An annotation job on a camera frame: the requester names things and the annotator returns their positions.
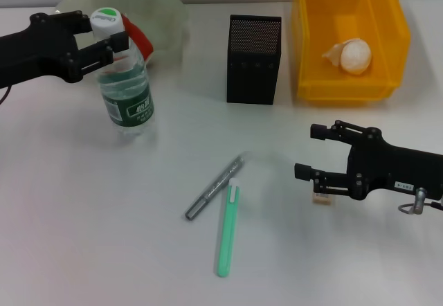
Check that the white paper ball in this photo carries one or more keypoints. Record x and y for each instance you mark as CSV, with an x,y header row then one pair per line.
x,y
356,56

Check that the clear green-label water bottle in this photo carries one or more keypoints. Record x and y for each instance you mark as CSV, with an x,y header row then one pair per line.
x,y
128,112

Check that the mint green pen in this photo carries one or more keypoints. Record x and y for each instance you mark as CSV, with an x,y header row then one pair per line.
x,y
226,230

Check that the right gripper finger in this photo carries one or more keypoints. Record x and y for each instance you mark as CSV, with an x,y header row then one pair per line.
x,y
304,171
320,132

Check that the beige eraser with barcode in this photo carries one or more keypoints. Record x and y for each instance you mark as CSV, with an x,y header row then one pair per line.
x,y
323,199

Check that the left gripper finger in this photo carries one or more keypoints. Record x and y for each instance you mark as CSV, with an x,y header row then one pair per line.
x,y
79,22
119,41

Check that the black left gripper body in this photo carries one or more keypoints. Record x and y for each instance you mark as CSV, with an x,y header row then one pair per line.
x,y
38,50

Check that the pale green glass fruit plate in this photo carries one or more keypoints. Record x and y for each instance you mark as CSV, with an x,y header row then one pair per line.
x,y
162,25

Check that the grey marker pen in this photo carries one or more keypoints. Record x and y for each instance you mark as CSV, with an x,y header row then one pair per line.
x,y
218,185

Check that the red-orange fruit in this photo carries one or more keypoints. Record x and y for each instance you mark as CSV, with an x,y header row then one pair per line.
x,y
142,41

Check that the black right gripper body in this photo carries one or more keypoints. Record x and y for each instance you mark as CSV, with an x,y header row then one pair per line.
x,y
398,167

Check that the yellow plastic bin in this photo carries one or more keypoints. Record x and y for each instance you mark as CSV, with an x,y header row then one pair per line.
x,y
346,91

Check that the black mesh pen holder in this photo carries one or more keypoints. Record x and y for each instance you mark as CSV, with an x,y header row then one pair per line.
x,y
254,77

